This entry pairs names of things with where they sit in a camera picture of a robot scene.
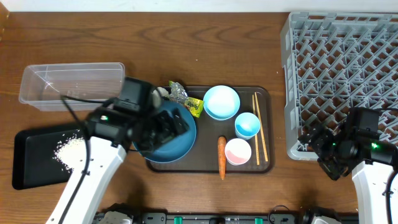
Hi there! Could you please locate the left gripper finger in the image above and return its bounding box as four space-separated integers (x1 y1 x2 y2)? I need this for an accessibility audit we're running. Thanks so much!
172 109 189 136
157 111 177 143

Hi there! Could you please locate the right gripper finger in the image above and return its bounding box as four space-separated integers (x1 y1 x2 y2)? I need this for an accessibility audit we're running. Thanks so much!
298 130 320 149
317 158 341 180

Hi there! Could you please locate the dark blue bowl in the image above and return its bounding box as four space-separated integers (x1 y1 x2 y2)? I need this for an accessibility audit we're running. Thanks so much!
132 101 197 163

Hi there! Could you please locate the pink cup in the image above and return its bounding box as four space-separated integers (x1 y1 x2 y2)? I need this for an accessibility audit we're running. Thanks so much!
225 138 252 166

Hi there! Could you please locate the pile of white rice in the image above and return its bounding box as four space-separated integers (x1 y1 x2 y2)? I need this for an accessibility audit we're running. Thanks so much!
52 134 86 173

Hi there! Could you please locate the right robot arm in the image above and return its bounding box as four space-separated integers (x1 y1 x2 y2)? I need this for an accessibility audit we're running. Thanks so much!
298 128 397 223

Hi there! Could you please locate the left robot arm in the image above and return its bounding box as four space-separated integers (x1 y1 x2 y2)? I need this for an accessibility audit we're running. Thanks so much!
48 98 197 223

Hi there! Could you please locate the grey dishwasher rack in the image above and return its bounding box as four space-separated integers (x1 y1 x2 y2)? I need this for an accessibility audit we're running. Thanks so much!
280 12 397 161

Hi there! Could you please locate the yellow green snack wrapper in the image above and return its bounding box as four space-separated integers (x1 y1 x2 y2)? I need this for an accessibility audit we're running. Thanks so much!
184 97 204 118

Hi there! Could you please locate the crumpled aluminium foil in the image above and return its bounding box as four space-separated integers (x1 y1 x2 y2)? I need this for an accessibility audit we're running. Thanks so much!
169 81 188 104

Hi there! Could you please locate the crumpled white tissue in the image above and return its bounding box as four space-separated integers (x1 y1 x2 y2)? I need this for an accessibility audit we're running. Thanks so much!
152 87 170 108

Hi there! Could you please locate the orange carrot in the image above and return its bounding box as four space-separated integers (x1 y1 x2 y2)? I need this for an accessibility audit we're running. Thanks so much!
218 136 226 180

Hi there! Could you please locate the light blue bowl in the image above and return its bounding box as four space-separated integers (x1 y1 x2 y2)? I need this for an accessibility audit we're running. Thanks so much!
203 85 241 121

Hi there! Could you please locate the right wooden chopstick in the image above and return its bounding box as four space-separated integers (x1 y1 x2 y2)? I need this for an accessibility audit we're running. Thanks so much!
254 92 269 162

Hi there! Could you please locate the wooden chopstick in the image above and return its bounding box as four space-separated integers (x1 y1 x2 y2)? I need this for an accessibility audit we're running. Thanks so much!
254 92 269 162
252 95 260 166

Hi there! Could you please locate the brown serving tray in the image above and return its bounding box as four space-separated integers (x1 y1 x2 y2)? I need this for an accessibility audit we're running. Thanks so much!
146 86 275 174

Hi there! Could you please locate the light blue cup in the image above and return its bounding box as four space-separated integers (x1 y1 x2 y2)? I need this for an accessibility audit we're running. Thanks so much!
234 112 261 140

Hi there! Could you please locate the left wooden chopstick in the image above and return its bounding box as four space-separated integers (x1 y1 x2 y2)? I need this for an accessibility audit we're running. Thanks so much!
252 95 260 166

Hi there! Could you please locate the clear plastic bin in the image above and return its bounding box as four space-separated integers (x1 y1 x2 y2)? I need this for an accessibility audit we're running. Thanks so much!
19 62 125 111

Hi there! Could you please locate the black tray bin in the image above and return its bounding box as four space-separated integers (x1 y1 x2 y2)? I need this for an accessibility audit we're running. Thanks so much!
12 123 83 190

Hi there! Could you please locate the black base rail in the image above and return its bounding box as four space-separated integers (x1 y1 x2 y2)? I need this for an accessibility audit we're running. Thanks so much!
92 203 359 224

